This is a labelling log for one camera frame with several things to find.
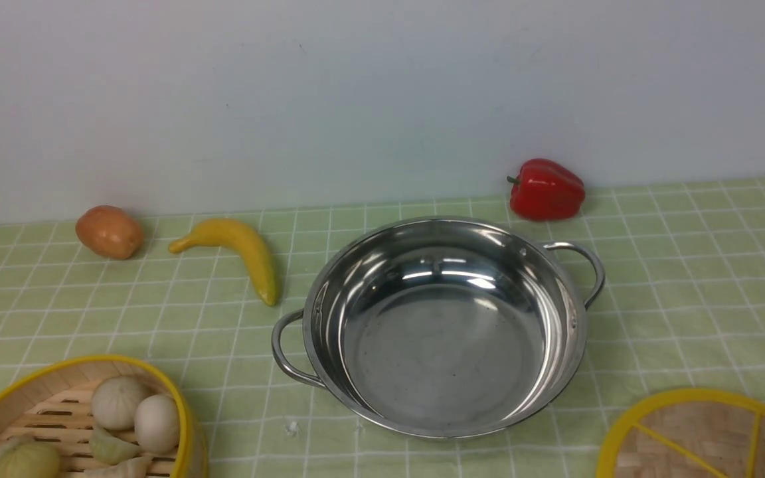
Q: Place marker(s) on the yellow rimmed woven steamer lid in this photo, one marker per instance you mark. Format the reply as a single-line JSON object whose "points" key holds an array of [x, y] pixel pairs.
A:
{"points": [[687, 432]]}

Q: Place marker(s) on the yellow rimmed bamboo steamer basket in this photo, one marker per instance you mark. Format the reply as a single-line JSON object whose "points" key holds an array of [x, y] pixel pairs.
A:
{"points": [[53, 406]]}

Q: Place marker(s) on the yellow banana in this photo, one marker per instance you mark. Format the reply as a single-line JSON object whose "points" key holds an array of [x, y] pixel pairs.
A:
{"points": [[244, 241]]}

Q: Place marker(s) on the red bell pepper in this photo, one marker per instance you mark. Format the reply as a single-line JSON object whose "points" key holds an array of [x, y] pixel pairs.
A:
{"points": [[545, 191]]}

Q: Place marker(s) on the white round bun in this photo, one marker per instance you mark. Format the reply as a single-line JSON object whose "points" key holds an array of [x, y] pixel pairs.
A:
{"points": [[157, 424], [115, 401]]}

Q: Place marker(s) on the green checked tablecloth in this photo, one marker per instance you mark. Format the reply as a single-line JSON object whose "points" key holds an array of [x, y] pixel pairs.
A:
{"points": [[683, 305]]}

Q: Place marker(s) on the white folded dumpling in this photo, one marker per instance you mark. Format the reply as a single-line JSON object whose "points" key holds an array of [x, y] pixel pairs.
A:
{"points": [[132, 468]]}

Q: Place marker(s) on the pale green dumpling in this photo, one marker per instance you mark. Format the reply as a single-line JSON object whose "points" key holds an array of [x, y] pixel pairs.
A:
{"points": [[109, 450]]}

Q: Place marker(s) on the yellow-green round bun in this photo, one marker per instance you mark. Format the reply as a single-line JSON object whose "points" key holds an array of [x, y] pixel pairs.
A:
{"points": [[29, 459]]}

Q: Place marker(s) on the stainless steel two-handled pot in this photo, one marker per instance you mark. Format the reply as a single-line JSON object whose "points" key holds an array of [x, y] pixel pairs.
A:
{"points": [[443, 327]]}

